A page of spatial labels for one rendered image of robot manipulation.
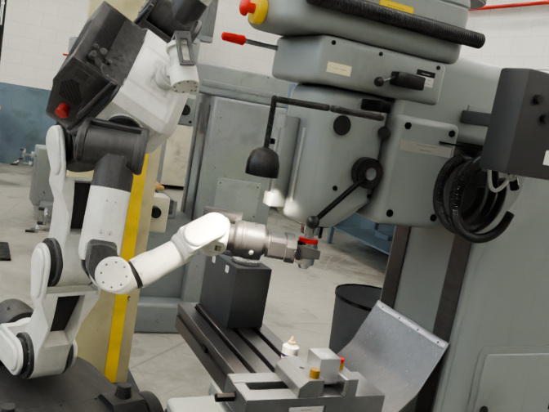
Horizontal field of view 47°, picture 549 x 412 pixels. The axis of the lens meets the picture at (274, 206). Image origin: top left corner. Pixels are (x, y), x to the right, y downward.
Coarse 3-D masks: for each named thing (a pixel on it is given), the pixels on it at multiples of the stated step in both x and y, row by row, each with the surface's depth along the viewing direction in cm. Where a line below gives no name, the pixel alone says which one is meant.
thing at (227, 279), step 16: (208, 256) 201; (224, 256) 194; (208, 272) 200; (224, 272) 190; (240, 272) 184; (256, 272) 187; (208, 288) 199; (224, 288) 189; (240, 288) 185; (256, 288) 188; (208, 304) 198; (224, 304) 189; (240, 304) 187; (256, 304) 189; (224, 320) 188; (240, 320) 188; (256, 320) 190
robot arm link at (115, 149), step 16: (96, 128) 140; (96, 144) 138; (112, 144) 139; (128, 144) 140; (96, 160) 140; (112, 160) 139; (128, 160) 140; (96, 176) 139; (112, 176) 138; (128, 176) 141
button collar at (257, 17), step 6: (252, 0) 136; (258, 0) 133; (264, 0) 133; (258, 6) 133; (264, 6) 133; (258, 12) 133; (264, 12) 133; (252, 18) 135; (258, 18) 133; (264, 18) 134; (258, 24) 136
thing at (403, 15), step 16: (320, 0) 123; (336, 0) 124; (352, 0) 126; (368, 16) 129; (384, 16) 130; (400, 16) 131; (416, 16) 133; (416, 32) 136; (432, 32) 136; (448, 32) 137; (464, 32) 139
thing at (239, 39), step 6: (222, 36) 143; (228, 36) 143; (234, 36) 144; (240, 36) 144; (234, 42) 144; (240, 42) 145; (246, 42) 146; (252, 42) 146; (258, 42) 147; (270, 48) 149; (276, 48) 149
